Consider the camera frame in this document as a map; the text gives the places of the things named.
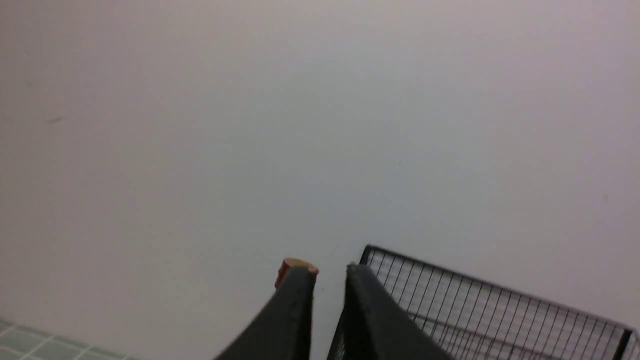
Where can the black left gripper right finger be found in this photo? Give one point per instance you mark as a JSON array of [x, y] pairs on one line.
[[373, 327]]

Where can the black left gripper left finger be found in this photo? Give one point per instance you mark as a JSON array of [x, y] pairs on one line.
[[282, 330]]

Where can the green checkered tablecloth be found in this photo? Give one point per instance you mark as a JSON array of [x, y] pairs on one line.
[[18, 342]]

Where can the black wire mesh shelf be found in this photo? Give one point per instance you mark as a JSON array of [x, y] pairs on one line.
[[472, 319]]

